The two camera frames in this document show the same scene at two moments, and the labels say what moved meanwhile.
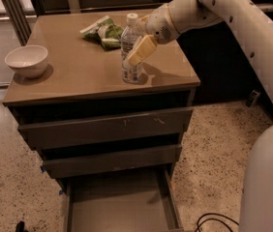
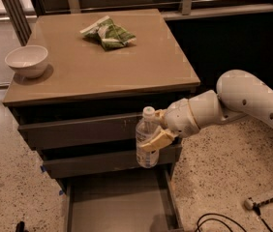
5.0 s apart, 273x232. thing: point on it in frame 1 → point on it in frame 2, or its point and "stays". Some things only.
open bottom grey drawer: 140,202 stays
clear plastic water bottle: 130,36 → 144,130
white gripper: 159,23 → 179,116
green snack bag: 105,32 stays
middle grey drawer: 64,166 stays
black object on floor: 20,226 stays
